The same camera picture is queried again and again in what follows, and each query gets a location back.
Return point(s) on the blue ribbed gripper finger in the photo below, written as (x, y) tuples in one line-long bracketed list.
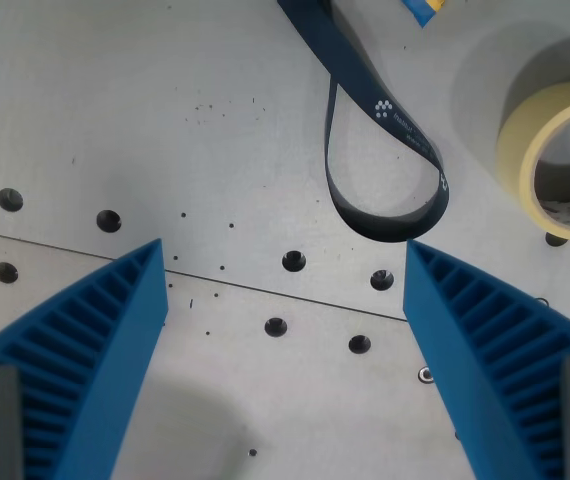
[(470, 340), (115, 340)]

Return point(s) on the cream masking tape roll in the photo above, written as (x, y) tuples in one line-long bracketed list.
[(540, 145)]

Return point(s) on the blue and yellow packet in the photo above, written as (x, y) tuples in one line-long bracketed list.
[(426, 9)]

